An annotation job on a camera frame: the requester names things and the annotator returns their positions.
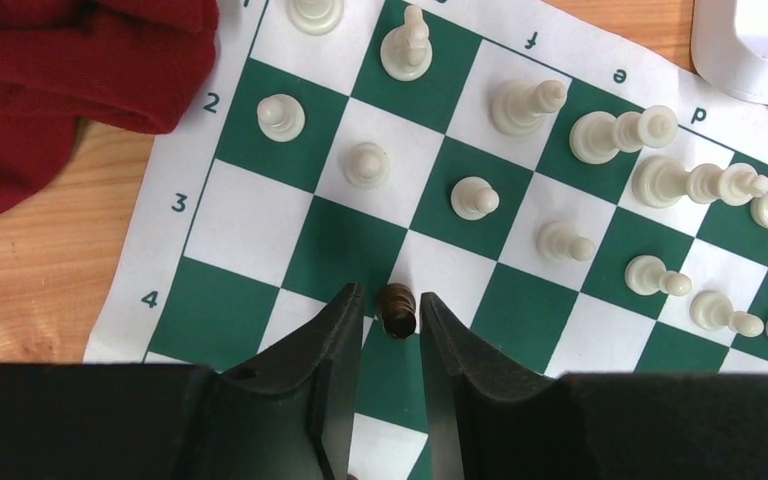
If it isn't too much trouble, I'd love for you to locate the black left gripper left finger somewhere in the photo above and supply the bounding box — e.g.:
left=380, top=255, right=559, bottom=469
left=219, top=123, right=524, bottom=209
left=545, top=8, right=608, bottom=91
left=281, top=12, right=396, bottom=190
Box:
left=178, top=283, right=364, bottom=479

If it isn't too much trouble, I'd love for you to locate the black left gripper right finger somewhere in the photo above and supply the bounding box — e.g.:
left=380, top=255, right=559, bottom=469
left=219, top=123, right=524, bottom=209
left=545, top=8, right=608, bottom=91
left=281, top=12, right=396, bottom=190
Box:
left=420, top=292, right=583, bottom=479

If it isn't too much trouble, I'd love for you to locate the dark brown chess pawn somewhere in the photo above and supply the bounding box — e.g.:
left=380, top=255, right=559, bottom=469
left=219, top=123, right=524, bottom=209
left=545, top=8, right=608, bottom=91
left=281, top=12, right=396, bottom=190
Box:
left=375, top=283, right=417, bottom=340

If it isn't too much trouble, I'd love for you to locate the green white chess mat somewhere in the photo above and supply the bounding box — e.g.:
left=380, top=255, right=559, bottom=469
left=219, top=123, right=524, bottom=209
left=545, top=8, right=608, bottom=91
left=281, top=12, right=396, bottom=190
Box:
left=84, top=1, right=768, bottom=479

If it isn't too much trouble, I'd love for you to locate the white chess queen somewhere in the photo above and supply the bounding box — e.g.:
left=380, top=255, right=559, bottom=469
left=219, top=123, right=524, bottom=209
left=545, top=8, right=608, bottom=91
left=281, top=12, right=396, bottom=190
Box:
left=631, top=156, right=768, bottom=209

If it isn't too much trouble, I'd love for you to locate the white chess king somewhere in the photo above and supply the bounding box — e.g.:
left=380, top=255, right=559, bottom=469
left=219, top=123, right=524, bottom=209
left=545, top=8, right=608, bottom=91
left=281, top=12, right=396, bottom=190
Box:
left=569, top=105, right=678, bottom=165

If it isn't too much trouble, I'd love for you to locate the white chess knight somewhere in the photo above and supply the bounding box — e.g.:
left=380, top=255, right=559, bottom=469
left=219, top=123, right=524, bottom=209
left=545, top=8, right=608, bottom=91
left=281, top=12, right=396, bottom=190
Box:
left=380, top=5, right=433, bottom=82

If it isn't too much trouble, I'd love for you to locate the white chess rook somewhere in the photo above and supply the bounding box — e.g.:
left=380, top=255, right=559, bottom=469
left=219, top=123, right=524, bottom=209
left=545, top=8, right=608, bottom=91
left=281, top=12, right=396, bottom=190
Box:
left=286, top=0, right=344, bottom=36

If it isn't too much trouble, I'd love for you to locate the red cloth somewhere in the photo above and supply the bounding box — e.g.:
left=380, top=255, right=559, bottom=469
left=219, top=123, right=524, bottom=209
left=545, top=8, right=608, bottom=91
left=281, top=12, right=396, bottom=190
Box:
left=0, top=1, right=219, bottom=214

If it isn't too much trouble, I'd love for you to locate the centre metal rack pole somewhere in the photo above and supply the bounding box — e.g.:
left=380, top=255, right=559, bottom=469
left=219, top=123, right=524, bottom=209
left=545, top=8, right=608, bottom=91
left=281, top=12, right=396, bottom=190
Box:
left=690, top=0, right=768, bottom=105

